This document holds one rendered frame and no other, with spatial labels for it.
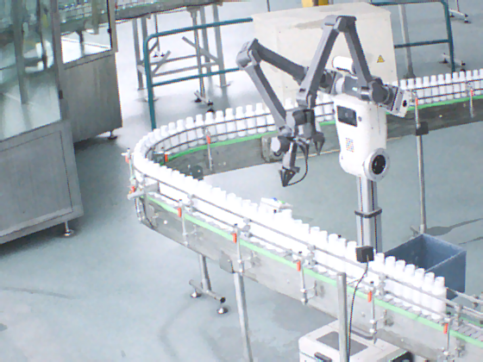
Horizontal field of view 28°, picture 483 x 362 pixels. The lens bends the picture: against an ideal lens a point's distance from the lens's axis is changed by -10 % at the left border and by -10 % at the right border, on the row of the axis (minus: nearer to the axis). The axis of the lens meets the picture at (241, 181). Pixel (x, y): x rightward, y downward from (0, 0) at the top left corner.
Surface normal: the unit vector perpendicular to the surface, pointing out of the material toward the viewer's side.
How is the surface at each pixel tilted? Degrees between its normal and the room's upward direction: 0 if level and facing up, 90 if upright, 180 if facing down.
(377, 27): 90
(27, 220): 90
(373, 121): 90
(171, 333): 0
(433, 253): 90
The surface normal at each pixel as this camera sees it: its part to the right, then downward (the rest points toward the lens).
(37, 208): 0.57, 0.21
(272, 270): -0.81, 0.28
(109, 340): -0.11, -0.94
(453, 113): 0.29, 0.29
